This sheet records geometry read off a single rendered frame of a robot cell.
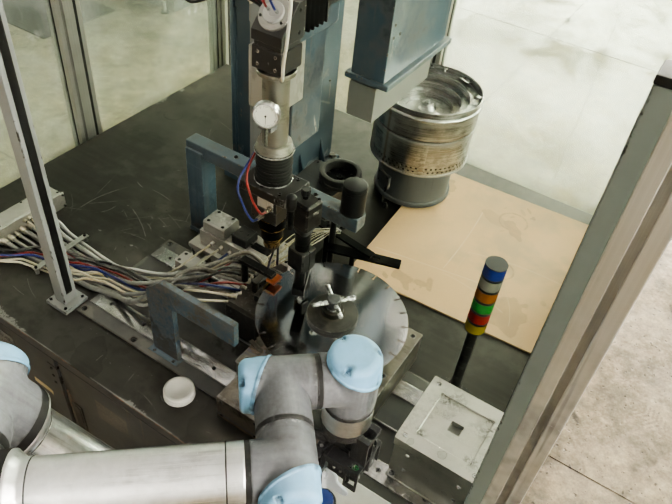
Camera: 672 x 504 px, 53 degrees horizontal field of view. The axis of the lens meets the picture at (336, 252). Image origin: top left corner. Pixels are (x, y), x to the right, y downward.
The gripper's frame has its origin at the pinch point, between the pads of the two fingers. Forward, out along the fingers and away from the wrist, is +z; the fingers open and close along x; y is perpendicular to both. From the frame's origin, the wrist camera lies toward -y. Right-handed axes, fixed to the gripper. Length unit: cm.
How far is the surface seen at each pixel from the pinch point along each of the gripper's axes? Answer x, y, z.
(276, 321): 24.9, -29.1, 2.9
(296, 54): 35, -34, -52
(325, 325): 29.6, -19.8, 1.8
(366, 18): 64, -38, -48
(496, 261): 48, 6, -18
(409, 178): 100, -36, 12
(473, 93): 119, -30, -11
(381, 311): 41.2, -12.8, 2.9
